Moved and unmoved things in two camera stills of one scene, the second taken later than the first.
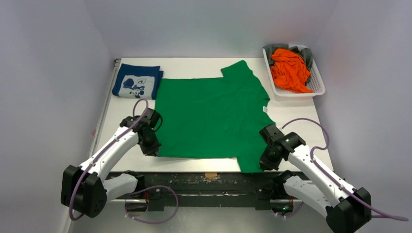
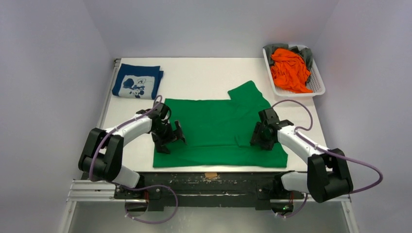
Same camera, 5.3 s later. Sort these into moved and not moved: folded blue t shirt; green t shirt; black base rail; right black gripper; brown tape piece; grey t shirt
Moved: green t shirt; right black gripper
Not moved: black base rail; grey t shirt; folded blue t shirt; brown tape piece
